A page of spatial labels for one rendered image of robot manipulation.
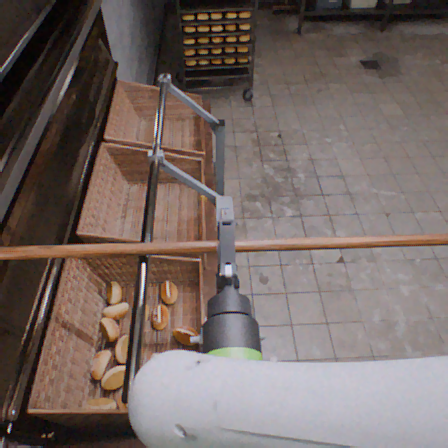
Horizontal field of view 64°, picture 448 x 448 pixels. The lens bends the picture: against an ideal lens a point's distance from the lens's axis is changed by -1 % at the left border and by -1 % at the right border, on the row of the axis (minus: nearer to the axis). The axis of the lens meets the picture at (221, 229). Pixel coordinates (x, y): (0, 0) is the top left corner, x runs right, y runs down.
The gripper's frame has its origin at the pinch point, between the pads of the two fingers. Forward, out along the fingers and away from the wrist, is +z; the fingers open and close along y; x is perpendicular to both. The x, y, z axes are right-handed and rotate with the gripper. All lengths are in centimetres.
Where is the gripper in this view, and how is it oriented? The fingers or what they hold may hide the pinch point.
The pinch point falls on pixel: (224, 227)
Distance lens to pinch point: 71.4
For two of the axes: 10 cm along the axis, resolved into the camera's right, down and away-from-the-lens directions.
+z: -0.4, -7.7, 6.4
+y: 0.0, 6.4, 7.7
